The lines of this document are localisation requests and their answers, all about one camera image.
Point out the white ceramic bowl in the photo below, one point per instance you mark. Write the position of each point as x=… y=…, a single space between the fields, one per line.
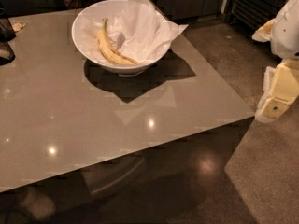
x=84 y=34

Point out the white perforated gripper body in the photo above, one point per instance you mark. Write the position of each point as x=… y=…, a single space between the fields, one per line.
x=286 y=34

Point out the yellow banana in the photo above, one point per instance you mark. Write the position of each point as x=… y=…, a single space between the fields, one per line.
x=108 y=51

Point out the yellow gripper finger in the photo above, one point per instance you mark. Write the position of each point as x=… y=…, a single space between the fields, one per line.
x=285 y=86

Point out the black mesh object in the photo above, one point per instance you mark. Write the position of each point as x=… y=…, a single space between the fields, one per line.
x=6 y=34

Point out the small crumpled tan scrap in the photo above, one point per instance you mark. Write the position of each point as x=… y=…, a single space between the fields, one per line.
x=18 y=26

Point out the white paper sheet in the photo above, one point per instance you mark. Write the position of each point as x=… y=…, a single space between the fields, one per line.
x=140 y=31

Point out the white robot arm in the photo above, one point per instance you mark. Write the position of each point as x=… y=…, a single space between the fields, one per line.
x=282 y=32

